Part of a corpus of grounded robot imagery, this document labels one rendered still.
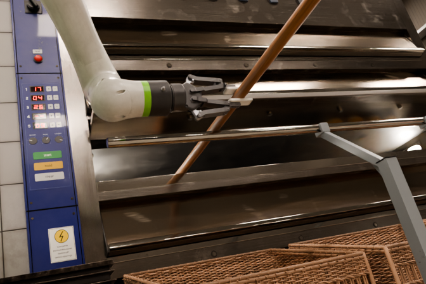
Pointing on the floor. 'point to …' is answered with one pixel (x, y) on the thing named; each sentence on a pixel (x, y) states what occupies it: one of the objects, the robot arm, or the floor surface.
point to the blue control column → (43, 201)
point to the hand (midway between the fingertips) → (238, 96)
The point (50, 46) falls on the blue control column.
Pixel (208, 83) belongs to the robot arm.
